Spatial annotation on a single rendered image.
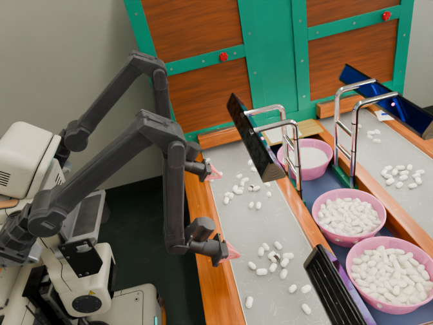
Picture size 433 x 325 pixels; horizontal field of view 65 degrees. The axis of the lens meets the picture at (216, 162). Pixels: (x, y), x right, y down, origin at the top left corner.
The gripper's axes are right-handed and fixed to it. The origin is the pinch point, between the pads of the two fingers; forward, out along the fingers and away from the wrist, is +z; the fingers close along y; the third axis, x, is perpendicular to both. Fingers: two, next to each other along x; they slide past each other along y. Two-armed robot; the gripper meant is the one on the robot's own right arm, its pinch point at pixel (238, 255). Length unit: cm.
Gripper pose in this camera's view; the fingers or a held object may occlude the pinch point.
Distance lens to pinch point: 122.3
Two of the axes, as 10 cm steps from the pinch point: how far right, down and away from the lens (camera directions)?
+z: 8.6, 3.4, 3.8
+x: -4.8, 7.8, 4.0
